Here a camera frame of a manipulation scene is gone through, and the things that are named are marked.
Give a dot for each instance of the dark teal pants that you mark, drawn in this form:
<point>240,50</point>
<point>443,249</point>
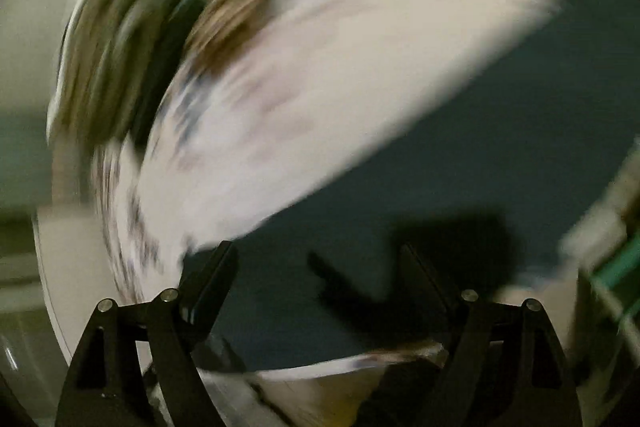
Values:
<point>450,187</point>

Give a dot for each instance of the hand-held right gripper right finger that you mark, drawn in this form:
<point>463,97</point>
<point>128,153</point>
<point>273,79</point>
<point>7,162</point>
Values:
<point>419,277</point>

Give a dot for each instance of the white printed blanket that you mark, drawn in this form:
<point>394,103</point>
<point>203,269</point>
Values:
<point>310,77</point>

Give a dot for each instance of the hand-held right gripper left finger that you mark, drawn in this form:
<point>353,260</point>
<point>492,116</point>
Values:
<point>216,276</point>

